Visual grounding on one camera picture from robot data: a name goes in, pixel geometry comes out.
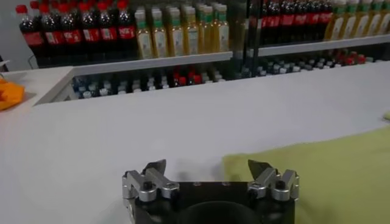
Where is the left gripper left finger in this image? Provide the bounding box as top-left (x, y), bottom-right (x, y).
top-left (121, 159), bottom-right (180, 203)

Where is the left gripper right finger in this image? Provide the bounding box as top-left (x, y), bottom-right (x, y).
top-left (247, 159), bottom-right (300, 202)

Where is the yellow-green T-shirt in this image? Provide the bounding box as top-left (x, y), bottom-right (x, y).
top-left (222, 111), bottom-right (390, 224)

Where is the drinks shelf unit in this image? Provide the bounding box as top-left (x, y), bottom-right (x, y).
top-left (243, 0), bottom-right (390, 79)
top-left (15, 0), bottom-right (244, 101)

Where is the yellow juice bottle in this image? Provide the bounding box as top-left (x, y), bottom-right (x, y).
top-left (214, 4), bottom-right (230, 53)
top-left (325, 0), bottom-right (345, 40)
top-left (151, 9), bottom-right (169, 58)
top-left (355, 0), bottom-right (372, 38)
top-left (135, 10), bottom-right (154, 60)
top-left (167, 8), bottom-right (186, 58)
top-left (379, 0), bottom-right (390, 35)
top-left (367, 0), bottom-right (384, 37)
top-left (183, 6), bottom-right (200, 56)
top-left (341, 0), bottom-right (359, 40)
top-left (199, 5), bottom-right (216, 55)

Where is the white side table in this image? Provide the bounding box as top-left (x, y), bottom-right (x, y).
top-left (0, 66), bottom-right (76, 122)

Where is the crumpled orange cloth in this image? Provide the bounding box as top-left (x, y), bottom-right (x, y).
top-left (0, 77), bottom-right (26, 112)

